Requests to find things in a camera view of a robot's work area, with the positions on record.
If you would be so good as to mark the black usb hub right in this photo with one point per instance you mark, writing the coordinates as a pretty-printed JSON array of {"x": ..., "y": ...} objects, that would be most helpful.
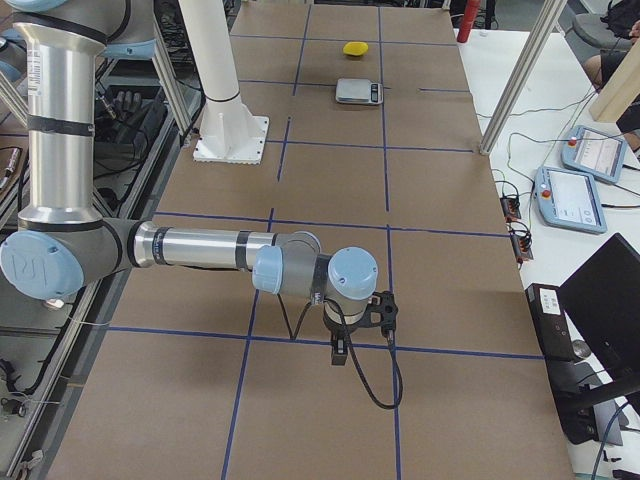
[{"x": 521, "y": 247}]

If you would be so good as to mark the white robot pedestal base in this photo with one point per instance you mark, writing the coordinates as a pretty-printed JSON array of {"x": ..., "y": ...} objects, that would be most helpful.
[{"x": 228, "y": 131}]

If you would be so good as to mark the blue teach pendant near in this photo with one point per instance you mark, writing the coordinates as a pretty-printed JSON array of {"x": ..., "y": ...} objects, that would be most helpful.
[{"x": 569, "y": 200}]

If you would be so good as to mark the black monitor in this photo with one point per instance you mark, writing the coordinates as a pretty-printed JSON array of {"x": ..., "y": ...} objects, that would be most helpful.
[{"x": 601, "y": 299}]

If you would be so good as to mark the blue teach pendant far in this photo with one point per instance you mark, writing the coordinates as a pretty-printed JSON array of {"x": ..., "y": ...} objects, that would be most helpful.
[{"x": 594, "y": 152}]

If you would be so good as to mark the seated person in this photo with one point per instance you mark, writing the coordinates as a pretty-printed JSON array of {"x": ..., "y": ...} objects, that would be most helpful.
[{"x": 599, "y": 69}]

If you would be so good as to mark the blue teach pendant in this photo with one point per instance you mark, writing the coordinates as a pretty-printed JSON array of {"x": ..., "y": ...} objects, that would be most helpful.
[
  {"x": 594, "y": 152},
  {"x": 569, "y": 200}
]

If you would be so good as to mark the red fire extinguisher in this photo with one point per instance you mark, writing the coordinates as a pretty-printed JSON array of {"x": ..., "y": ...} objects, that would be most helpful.
[{"x": 468, "y": 20}]

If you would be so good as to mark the black usb hub left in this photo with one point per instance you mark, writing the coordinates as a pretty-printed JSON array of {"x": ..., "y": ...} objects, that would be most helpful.
[{"x": 511, "y": 208}]

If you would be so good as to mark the yellow mango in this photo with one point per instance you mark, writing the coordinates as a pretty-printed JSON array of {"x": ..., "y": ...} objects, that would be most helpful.
[{"x": 355, "y": 49}]

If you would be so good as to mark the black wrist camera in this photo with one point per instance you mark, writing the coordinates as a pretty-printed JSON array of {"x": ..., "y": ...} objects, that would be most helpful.
[{"x": 381, "y": 312}]

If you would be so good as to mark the black computer box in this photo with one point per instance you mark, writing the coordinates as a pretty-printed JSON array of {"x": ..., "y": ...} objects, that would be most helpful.
[{"x": 550, "y": 322}]

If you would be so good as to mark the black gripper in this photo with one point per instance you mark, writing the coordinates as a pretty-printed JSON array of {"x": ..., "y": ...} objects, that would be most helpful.
[{"x": 341, "y": 331}]

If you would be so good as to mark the silver digital kitchen scale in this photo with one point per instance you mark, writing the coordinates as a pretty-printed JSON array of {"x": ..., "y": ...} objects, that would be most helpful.
[{"x": 359, "y": 91}]

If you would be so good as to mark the black usb hub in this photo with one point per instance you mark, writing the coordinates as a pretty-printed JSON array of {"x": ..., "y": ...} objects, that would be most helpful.
[
  {"x": 511, "y": 208},
  {"x": 521, "y": 247}
]

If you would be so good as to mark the aluminium frame post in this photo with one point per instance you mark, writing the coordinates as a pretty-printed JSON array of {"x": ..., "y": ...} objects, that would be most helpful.
[{"x": 533, "y": 47}]

